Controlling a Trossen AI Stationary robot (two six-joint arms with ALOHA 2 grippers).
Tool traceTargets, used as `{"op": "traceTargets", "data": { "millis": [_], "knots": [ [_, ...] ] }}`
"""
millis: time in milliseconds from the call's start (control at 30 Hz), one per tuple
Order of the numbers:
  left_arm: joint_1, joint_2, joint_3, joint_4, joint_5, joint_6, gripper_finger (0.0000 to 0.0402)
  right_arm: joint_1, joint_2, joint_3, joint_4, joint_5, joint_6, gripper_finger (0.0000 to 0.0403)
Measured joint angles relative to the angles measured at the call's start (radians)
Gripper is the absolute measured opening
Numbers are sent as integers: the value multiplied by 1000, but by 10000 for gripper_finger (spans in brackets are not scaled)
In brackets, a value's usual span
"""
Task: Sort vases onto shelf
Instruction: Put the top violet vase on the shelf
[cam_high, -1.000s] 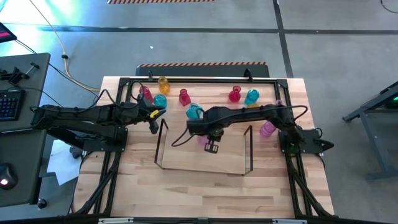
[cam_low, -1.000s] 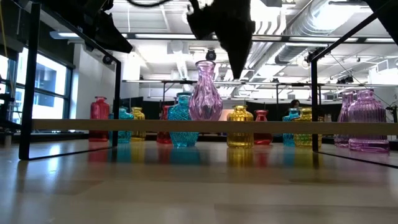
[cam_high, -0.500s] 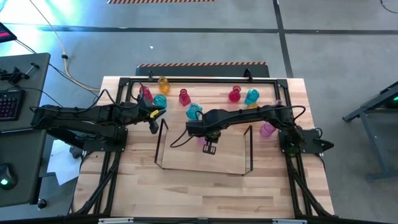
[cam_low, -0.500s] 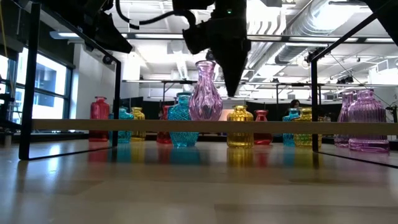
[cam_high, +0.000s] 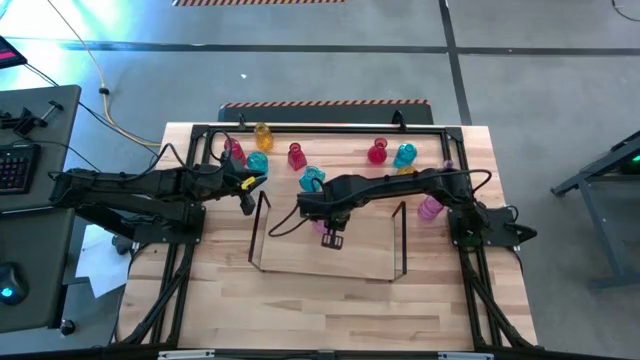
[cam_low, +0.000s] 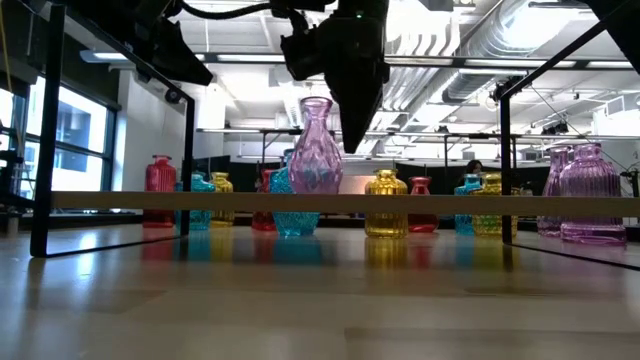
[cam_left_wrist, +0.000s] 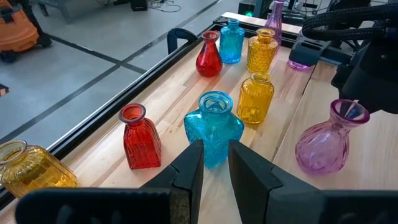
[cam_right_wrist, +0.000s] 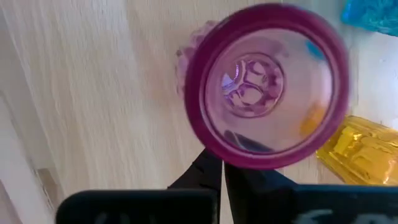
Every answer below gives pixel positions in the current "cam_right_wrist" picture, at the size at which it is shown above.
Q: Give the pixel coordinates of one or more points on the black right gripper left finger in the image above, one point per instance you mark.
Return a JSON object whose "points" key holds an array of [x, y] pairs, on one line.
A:
{"points": [[192, 205]]}

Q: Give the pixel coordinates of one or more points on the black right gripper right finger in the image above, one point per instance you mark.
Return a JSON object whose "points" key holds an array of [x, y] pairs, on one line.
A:
{"points": [[280, 205]]}

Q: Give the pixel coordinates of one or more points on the small cyan glass bottle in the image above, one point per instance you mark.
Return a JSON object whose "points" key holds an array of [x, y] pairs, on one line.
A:
{"points": [[373, 15]]}

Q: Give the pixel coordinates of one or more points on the yellow textured glass vase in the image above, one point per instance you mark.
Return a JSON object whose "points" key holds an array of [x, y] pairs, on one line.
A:
{"points": [[360, 149]]}

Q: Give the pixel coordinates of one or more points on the purple dimpled glass vase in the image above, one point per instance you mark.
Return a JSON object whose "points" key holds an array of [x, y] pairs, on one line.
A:
{"points": [[264, 137]]}

